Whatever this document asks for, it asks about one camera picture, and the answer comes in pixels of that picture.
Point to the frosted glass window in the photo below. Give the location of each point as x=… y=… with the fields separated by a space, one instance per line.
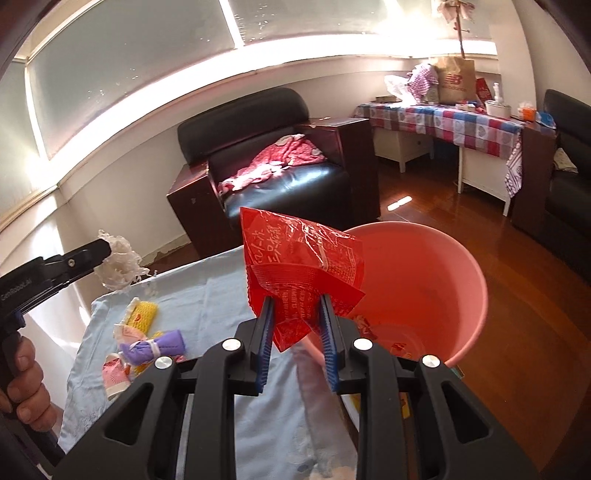
x=115 y=69

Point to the checkered heart tablecloth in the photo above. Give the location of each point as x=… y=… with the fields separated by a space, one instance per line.
x=461 y=122

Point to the pink plastic bucket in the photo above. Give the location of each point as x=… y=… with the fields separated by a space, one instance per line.
x=429 y=277

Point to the red box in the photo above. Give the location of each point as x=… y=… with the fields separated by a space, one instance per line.
x=483 y=90

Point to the pink checkered cloth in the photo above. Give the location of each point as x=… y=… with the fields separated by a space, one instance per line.
x=422 y=81

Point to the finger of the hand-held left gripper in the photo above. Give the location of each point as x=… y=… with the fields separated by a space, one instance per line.
x=76 y=261

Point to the orange box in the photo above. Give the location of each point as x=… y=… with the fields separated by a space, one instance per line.
x=526 y=110

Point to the red plastic wrapper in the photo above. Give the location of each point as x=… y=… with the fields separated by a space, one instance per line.
x=295 y=258

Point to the light blue cloth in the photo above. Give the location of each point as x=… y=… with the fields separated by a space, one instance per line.
x=207 y=295

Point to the pink red patterned wrapper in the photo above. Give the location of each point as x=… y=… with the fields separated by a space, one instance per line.
x=115 y=376

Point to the pink floral garment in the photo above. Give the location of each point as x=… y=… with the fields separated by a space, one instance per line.
x=281 y=154

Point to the beige cloth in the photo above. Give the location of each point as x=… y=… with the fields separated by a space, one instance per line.
x=564 y=161

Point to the small red white wrapper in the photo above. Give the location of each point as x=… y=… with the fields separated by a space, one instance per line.
x=399 y=347
x=367 y=327

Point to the white round container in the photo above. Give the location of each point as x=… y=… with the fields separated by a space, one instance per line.
x=498 y=109

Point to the person's left hand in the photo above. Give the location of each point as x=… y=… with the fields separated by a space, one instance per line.
x=25 y=383

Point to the dried flower decoration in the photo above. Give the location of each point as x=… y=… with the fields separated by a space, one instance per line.
x=455 y=11

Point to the white wooden table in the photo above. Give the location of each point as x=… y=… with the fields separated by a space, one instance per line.
x=485 y=170

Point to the brown paper bag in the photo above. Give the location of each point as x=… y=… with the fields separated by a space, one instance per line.
x=455 y=83

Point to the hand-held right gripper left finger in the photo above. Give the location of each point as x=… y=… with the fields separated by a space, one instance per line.
x=264 y=344

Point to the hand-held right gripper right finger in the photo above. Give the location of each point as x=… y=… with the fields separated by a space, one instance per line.
x=330 y=348

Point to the yellow cloth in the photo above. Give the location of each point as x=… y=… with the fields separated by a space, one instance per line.
x=144 y=316

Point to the black leather armchair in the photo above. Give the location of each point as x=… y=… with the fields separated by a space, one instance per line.
x=240 y=120
x=572 y=203

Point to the blue packet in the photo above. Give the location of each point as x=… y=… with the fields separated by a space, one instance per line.
x=546 y=120

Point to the thin white plastic bag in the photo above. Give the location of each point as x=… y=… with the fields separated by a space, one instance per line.
x=396 y=85

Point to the flat brown box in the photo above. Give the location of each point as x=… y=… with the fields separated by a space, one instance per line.
x=384 y=98

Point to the purple face mask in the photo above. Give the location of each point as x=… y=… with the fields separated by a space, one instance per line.
x=161 y=344

